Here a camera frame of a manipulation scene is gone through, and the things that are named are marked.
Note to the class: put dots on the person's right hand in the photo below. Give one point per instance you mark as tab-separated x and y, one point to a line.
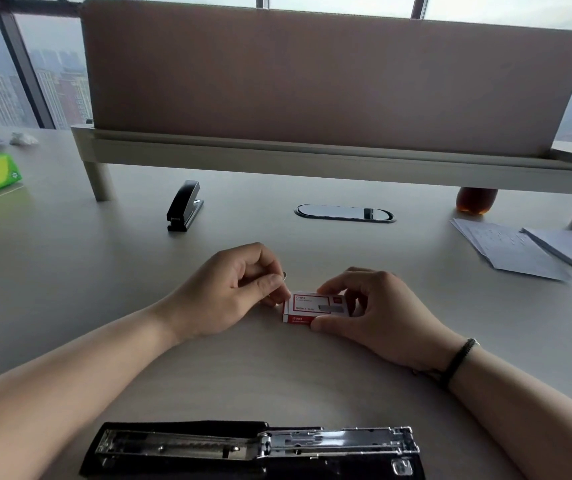
396	319

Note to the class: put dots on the person's left hand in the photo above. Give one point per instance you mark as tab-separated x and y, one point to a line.
213	294

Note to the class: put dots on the person's right middle finger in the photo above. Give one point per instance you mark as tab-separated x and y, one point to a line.
353	299

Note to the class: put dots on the person's right thumb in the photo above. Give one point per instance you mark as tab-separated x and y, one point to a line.
333	322

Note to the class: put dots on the person's left thumb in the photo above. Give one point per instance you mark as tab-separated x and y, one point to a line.
261	289

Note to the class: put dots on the red and white staple box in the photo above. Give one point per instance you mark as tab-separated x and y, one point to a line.
313	308

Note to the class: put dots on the person's left forearm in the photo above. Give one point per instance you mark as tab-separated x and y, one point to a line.
56	389

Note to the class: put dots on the person's right forearm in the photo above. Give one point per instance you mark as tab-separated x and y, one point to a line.
525	409

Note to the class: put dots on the small black stapler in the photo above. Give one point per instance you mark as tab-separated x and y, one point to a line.
184	205

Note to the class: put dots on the open black stapler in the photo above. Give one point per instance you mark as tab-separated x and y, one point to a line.
256	449

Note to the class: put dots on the orange drink bottle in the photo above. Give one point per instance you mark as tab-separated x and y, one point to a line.
475	199

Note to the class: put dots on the white paper sheet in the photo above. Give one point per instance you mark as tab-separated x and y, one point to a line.
508	247

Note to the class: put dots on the beige desk divider panel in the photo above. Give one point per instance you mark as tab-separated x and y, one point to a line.
336	99

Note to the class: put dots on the crumpled white tissue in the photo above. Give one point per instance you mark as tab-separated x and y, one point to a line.
22	139

